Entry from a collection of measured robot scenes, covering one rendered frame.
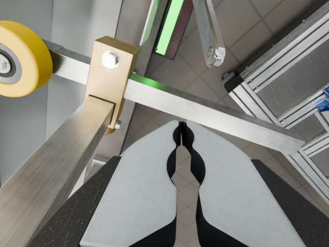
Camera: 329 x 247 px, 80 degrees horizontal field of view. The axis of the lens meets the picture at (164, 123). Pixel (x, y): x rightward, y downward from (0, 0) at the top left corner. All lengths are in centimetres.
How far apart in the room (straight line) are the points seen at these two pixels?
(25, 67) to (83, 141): 11
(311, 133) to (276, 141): 95
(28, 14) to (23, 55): 24
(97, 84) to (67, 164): 13
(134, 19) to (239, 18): 80
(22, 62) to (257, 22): 107
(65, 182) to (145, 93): 16
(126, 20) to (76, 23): 16
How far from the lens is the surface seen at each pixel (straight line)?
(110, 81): 27
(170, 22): 41
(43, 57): 27
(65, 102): 62
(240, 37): 117
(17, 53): 27
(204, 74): 117
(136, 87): 28
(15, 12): 47
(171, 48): 42
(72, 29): 55
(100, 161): 56
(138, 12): 42
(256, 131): 33
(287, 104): 114
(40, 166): 18
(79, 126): 23
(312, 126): 127
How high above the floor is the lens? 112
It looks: 60 degrees down
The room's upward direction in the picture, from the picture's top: 175 degrees counter-clockwise
